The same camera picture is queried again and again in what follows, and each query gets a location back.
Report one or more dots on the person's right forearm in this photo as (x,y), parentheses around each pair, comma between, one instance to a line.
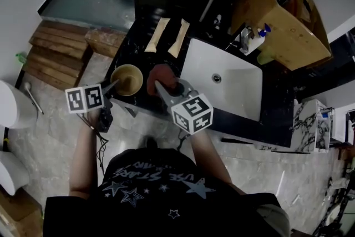
(210,163)

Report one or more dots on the pale green cup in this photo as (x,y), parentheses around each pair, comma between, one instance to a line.
(264,55)

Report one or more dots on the large open cardboard box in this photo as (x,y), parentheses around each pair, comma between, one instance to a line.
(291,36)

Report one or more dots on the red-brown cloth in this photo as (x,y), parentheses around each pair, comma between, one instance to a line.
(162,75)

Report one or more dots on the black marble vanity table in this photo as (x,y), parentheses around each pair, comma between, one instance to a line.
(155,36)

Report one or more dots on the brown cardboard carton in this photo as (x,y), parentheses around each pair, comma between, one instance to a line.
(16,216)

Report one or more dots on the black star print t-shirt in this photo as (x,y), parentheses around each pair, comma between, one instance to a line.
(161,211)

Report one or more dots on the white sink basin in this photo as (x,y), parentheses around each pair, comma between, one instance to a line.
(235,91)

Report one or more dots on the green plastic bottle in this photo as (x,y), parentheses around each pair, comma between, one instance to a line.
(20,58)

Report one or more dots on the chrome faucet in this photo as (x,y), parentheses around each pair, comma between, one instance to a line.
(245,39)

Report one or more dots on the white soap bottle blue pump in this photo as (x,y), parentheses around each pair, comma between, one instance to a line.
(260,36)

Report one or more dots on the person's right black shoe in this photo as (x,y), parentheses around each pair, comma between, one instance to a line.
(151,143)

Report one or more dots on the person's left forearm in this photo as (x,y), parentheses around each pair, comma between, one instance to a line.
(83,163)

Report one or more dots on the wooden steps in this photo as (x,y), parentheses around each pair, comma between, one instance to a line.
(55,55)

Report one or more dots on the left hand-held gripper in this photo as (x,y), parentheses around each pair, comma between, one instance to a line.
(83,98)

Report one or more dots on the white marble pattern cabinet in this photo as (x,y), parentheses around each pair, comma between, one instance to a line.
(308,127)

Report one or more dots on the white ceramic fixture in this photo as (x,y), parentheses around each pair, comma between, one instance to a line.
(12,172)
(15,105)

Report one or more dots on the beige bowl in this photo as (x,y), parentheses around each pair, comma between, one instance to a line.
(129,81)

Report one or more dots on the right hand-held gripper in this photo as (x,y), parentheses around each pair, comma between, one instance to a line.
(191,113)

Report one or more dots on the white toilet brush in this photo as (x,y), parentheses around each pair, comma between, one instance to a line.
(33,97)

